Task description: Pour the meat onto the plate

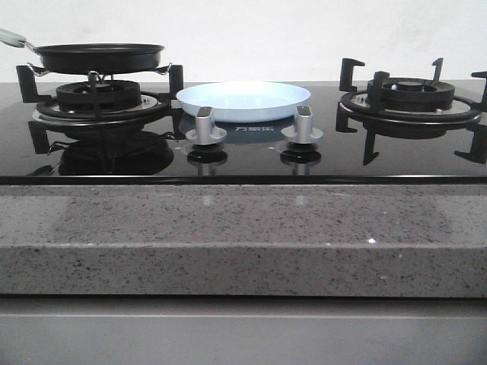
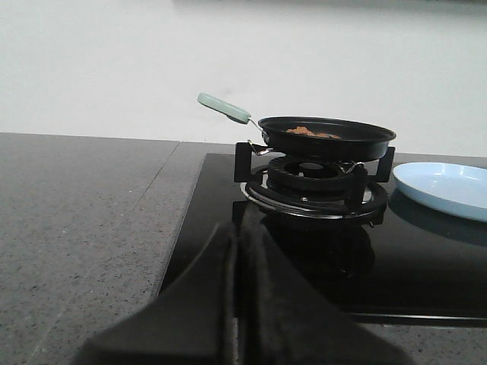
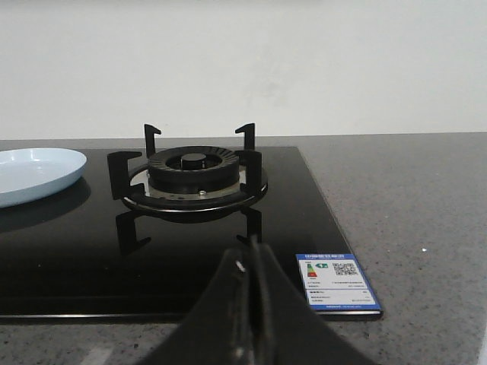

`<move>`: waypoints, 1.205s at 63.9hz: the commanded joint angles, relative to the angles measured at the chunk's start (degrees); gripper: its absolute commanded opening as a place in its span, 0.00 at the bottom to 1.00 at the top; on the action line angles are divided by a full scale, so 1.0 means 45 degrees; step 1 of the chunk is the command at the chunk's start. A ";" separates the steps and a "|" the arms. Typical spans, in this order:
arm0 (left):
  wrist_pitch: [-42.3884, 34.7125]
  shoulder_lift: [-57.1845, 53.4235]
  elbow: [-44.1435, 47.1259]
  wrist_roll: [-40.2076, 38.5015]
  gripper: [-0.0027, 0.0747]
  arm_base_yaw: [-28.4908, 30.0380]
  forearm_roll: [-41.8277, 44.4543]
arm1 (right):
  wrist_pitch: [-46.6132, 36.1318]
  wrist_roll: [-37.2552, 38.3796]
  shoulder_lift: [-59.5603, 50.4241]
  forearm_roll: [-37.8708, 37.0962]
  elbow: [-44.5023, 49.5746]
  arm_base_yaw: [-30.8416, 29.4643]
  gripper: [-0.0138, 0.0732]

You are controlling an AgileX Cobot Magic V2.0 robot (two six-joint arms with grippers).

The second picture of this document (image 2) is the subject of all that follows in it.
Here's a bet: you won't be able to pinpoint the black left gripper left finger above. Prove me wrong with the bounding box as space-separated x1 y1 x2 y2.
74 224 237 364

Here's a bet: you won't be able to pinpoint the black gas burner under pan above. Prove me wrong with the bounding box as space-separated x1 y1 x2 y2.
234 141 395 226

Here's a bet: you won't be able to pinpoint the black glass stove top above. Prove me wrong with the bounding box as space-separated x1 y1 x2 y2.
158 152 487 327

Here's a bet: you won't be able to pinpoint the brown meat pieces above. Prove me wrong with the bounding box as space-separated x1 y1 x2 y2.
285 126 341 139

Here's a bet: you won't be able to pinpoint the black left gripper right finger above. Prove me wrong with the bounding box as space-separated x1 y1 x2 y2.
238 212 413 364

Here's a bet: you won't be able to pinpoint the light blue plate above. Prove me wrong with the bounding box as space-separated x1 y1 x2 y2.
393 162 486 222

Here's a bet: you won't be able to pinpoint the black frying pan green handle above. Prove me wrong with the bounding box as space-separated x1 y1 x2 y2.
196 92 397 162

